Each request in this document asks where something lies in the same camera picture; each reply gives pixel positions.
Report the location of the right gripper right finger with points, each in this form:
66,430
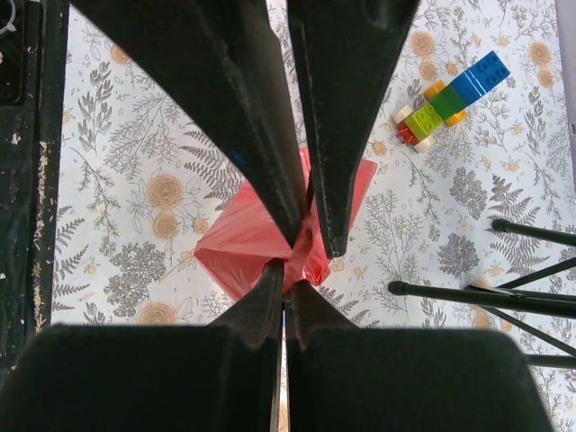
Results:
345,378

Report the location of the floral patterned table mat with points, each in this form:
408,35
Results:
141,183

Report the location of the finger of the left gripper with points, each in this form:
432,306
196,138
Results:
221,62
345,53

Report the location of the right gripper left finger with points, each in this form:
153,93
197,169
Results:
224,376

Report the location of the red plastic trash bag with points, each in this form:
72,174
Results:
235,249

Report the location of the colourful toy brick car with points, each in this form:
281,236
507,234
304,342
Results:
446,104

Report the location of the black perforated music stand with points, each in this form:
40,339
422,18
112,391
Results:
511,296

